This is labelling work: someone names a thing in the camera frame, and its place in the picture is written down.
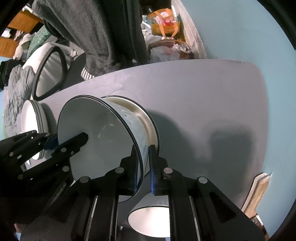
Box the striped cloth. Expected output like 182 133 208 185
80 68 95 82

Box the dark grey fleece blanket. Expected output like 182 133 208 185
31 0 143 78

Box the wooden louvred wardrobe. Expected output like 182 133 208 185
0 11 43 57

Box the wooden board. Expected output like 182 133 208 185
240 172 271 219

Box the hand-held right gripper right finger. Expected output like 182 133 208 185
149 145 264 241

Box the small white plate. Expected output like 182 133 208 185
20 100 43 170

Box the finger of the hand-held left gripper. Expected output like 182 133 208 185
0 130 57 164
17 133 89 181

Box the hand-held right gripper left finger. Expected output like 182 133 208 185
20 145 140 241

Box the black office chair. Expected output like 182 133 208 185
33 0 150 100

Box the grey quilted duvet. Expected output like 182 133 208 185
2 65 36 138

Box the white plastic bag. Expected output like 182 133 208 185
149 39 193 64

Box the black clothes pile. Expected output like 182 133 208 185
0 59 23 90

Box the orange shopping bag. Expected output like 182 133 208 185
147 8 182 40

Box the green checked tablecloth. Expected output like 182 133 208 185
26 25 51 58

